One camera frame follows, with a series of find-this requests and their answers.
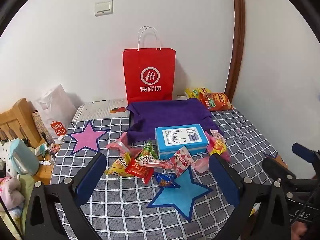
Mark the yellow chips bag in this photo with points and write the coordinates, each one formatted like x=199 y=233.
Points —
x=193 y=92

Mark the purple cloth basket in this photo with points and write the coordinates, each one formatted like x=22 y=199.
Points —
x=162 y=115

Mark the small pink white snack packet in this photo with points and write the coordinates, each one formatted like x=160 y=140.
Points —
x=216 y=133

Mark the wooden headboard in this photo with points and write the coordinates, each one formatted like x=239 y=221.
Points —
x=17 y=120

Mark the green snack packet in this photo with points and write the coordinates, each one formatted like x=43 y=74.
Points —
x=148 y=151

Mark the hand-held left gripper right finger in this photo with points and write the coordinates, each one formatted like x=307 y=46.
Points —
x=225 y=177

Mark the wooden side table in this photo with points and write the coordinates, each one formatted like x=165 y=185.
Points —
x=45 y=172

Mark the cardboard box with orange print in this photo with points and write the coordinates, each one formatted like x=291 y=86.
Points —
x=100 y=110

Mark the pink clear snack packet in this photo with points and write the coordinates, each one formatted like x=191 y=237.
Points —
x=117 y=145

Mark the orange chips bag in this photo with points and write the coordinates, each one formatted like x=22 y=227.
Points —
x=217 y=101

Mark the red paper bag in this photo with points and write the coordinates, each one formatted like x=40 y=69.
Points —
x=150 y=62

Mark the blue snack packet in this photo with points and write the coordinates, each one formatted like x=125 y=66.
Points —
x=166 y=178

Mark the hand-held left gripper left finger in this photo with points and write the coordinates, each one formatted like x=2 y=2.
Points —
x=92 y=172

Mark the grey checked cloth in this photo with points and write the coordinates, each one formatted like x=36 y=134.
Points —
x=125 y=205

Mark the yellow and pink snack packet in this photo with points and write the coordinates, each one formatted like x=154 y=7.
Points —
x=217 y=147

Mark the blue paper star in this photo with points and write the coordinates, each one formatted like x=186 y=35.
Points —
x=180 y=195

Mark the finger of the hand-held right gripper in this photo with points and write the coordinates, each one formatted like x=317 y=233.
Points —
x=300 y=151
x=275 y=166

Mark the pink plush toy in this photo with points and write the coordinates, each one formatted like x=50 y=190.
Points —
x=10 y=190

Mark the pink strawberry snack packet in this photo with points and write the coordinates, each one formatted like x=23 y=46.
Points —
x=181 y=162

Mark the long pink snack packet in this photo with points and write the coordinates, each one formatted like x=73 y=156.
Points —
x=155 y=163

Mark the patterned gift bag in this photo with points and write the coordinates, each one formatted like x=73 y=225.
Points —
x=37 y=125

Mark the teal jug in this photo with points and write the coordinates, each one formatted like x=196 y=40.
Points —
x=21 y=160

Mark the red snack packet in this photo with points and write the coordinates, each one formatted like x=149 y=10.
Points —
x=138 y=171

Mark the white plastic bag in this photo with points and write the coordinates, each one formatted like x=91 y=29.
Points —
x=55 y=105

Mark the brown wooden door frame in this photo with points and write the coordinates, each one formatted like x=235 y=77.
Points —
x=237 y=30

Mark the blue tissue pack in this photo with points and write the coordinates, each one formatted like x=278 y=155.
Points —
x=180 y=135

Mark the white wall switch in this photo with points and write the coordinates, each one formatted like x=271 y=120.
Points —
x=103 y=7

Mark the pink paper star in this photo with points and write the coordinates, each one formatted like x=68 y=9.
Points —
x=86 y=137

